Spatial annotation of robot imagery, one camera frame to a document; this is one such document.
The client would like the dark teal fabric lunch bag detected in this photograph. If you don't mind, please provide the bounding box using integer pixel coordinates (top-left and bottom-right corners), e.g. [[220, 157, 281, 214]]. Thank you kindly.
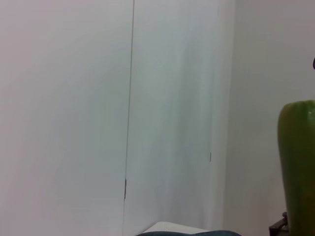
[[135, 230, 243, 236]]

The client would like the green cucumber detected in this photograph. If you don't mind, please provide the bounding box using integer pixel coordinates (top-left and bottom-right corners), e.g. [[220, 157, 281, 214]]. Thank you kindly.
[[277, 100, 315, 236]]

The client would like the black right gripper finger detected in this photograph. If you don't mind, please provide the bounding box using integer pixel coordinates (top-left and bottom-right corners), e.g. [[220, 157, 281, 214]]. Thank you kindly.
[[268, 211, 289, 236]]

